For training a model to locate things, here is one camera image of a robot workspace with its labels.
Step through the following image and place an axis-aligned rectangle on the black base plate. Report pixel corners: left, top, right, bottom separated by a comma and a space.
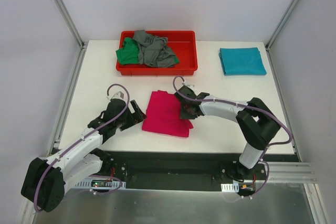
51, 148, 267, 192

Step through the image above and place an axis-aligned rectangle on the red plastic bin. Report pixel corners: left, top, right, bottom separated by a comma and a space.
115, 30, 198, 76

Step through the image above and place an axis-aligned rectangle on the folded teal t shirt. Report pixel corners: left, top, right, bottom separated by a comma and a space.
219, 47, 267, 76

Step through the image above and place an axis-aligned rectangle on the right white cable duct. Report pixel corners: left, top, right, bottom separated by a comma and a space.
220, 183, 239, 193

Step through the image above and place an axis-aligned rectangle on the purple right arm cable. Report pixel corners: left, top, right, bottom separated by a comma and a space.
172, 76, 293, 204

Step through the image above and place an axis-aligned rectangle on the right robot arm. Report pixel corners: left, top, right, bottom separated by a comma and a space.
174, 86, 280, 179

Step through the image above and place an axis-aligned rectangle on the right aluminium frame post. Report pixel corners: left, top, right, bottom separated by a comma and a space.
264, 0, 318, 51

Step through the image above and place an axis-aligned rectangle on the aluminium frame post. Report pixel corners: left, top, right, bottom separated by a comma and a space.
264, 0, 318, 51
39, 0, 89, 50

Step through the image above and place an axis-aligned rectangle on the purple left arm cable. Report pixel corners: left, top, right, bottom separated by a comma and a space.
34, 84, 131, 213

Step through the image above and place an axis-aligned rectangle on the green t shirt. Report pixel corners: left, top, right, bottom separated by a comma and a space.
116, 37, 139, 65

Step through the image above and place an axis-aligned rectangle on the left aluminium frame post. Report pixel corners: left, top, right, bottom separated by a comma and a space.
39, 0, 89, 50

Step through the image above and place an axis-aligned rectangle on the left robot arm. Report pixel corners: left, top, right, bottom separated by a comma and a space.
20, 98, 146, 212

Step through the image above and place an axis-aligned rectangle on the left white cable duct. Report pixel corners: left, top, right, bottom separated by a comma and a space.
73, 178, 120, 190

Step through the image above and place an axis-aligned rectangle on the grey t shirt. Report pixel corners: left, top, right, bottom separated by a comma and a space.
133, 30, 180, 68

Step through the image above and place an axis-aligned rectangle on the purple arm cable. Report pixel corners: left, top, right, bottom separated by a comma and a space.
172, 76, 293, 204
34, 84, 131, 213

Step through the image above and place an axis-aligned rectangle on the white cable duct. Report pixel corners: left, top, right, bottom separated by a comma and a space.
73, 178, 120, 190
220, 183, 239, 193

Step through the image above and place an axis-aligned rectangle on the magenta t shirt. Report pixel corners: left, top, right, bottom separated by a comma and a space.
142, 90, 193, 138

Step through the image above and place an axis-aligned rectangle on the aluminium front rail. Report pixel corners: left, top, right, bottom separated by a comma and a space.
268, 162, 317, 184

